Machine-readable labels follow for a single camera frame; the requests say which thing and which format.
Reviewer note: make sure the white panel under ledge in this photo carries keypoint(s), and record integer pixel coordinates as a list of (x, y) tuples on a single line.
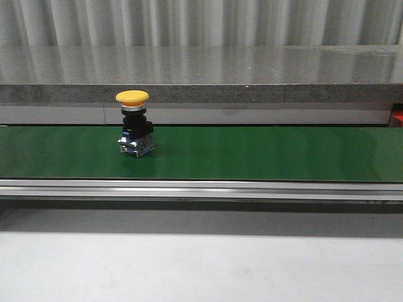
[(183, 114)]

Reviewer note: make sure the green conveyor belt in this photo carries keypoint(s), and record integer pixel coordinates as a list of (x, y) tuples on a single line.
[(301, 153)]

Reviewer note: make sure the grey stone counter ledge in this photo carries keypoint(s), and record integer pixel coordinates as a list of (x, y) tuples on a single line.
[(34, 76)]

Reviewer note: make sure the red plastic tray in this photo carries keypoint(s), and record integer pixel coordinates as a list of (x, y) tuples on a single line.
[(396, 119)]

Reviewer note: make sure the white pleated curtain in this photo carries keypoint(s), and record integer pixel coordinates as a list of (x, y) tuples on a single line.
[(200, 23)]

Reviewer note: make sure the aluminium conveyor frame rail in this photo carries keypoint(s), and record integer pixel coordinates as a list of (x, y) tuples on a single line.
[(362, 192)]

